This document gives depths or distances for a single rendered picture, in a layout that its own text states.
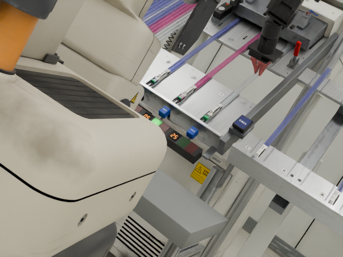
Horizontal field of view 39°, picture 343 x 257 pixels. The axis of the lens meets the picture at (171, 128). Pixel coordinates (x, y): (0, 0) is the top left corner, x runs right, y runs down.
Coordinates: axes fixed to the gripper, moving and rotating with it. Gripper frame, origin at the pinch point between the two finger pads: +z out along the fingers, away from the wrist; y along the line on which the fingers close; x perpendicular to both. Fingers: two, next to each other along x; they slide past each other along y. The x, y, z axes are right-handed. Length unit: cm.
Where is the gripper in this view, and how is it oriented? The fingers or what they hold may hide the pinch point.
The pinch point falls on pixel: (258, 72)
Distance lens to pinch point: 162.9
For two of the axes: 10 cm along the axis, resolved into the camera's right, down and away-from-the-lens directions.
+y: -7.7, -5.0, 3.9
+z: -1.2, 7.2, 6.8
